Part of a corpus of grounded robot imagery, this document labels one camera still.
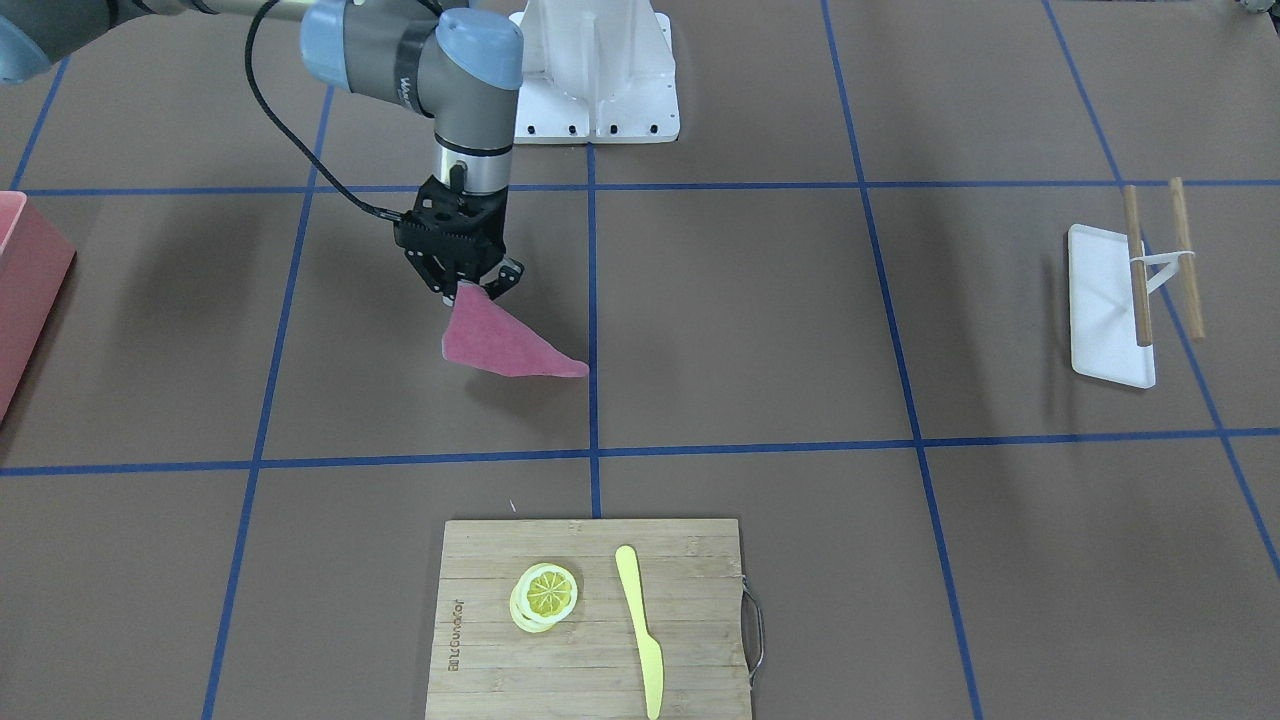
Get wooden rack rod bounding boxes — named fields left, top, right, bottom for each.
left=1167, top=177, right=1206, bottom=342
left=1121, top=184, right=1155, bottom=348

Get white camera post base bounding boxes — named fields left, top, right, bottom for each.
left=509, top=1, right=681, bottom=145

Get bamboo cutting board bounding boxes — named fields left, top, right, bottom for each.
left=424, top=519, right=753, bottom=719

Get wooden rack rod far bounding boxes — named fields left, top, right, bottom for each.
left=1167, top=177, right=1206, bottom=342

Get pink plastic tray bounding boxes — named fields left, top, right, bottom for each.
left=1, top=191, right=76, bottom=416

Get pink wiping cloth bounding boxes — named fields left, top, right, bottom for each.
left=442, top=282, right=589, bottom=378

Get white cloth rack tray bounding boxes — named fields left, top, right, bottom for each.
left=1066, top=224, right=1156, bottom=389

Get wooden rack rod near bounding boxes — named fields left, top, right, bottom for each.
left=1121, top=184, right=1155, bottom=348

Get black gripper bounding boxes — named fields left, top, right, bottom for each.
left=436, top=184, right=525, bottom=307

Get yellow plastic knife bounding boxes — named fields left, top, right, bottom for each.
left=614, top=544, right=666, bottom=719

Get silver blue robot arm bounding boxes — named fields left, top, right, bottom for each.
left=1, top=1, right=524, bottom=304

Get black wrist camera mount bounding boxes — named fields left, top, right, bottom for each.
left=394, top=177, right=498, bottom=293

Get black braided cable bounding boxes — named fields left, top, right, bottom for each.
left=244, top=0, right=411, bottom=223

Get yellow lemon slices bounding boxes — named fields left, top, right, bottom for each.
left=508, top=562, right=579, bottom=634

